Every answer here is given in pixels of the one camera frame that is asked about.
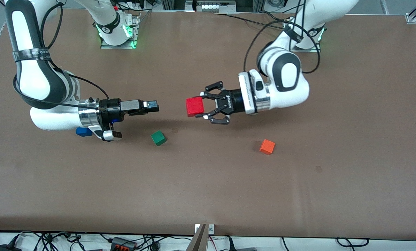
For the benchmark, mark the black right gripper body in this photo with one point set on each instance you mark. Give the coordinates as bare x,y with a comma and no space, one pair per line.
110,109

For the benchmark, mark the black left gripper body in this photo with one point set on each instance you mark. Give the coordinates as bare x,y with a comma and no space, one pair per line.
233,100

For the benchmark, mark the red wooden block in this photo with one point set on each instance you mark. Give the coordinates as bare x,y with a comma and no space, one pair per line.
195,106

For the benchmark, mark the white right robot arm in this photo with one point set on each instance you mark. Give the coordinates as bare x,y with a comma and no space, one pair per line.
33,80

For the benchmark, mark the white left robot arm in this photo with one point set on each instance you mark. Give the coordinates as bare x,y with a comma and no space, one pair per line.
288,73

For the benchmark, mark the green wooden block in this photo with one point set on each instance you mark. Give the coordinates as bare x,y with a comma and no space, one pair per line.
158,138

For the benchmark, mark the blue wooden block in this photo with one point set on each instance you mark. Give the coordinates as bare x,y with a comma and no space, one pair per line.
82,131

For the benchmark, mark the orange wooden block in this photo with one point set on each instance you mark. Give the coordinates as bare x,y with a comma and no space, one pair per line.
267,146

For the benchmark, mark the grey control box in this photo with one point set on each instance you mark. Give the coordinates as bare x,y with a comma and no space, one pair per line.
211,6

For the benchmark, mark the grey slanted metal bar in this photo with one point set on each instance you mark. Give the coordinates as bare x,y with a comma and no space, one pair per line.
198,242

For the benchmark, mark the black plug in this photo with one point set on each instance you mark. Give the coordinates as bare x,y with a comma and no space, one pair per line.
230,245

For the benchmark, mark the black box with orange connectors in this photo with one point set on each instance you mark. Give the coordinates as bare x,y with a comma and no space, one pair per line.
122,242

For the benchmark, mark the black power adapter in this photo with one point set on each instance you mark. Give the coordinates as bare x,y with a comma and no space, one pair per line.
6,248

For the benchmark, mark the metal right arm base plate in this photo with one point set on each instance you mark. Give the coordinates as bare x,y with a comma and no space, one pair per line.
124,46

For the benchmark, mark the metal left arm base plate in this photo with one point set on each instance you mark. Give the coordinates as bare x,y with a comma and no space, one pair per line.
310,50

